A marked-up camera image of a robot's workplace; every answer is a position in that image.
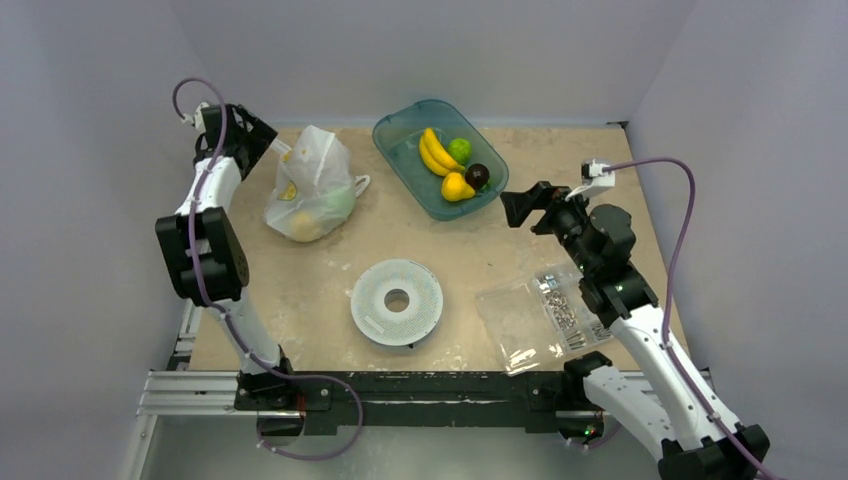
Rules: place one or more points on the green fake lime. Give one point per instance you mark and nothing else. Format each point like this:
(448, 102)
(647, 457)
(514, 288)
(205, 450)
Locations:
(460, 149)

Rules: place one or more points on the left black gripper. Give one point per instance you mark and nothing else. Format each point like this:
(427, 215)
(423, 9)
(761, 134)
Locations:
(260, 135)

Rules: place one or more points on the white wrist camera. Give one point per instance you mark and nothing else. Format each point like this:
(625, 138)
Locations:
(195, 119)
(597, 178)

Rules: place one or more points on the yellow fake banana bunch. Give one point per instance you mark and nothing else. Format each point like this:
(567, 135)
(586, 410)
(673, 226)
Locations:
(435, 157)

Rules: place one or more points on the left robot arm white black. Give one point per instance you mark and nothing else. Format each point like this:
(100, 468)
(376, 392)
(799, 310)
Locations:
(205, 261)

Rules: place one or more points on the white plastic bag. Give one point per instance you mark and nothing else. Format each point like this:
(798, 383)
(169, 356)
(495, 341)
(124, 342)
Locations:
(317, 164)

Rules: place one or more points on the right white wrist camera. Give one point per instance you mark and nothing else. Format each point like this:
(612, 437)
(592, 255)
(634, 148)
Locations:
(597, 178)

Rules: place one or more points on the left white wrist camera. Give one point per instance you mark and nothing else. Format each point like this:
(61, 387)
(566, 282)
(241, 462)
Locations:
(195, 119)

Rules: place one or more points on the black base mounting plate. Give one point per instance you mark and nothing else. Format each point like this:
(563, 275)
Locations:
(319, 403)

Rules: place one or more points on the teal plastic tray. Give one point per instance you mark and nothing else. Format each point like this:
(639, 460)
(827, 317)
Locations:
(396, 137)

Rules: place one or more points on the dark purple fake plum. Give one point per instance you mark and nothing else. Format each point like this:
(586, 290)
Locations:
(477, 176)

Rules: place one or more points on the yellow fake pear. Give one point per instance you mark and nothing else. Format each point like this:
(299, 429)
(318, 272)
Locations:
(455, 188)

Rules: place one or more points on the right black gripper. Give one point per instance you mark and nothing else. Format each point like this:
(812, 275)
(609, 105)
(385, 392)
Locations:
(544, 206)

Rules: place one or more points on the clear plastic screw box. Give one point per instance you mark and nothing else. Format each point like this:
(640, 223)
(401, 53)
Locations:
(539, 319)

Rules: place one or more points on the yellow fake fruit in bag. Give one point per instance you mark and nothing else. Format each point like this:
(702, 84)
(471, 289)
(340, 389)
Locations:
(303, 227)

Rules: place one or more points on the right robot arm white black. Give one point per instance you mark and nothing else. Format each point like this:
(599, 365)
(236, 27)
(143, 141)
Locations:
(687, 429)

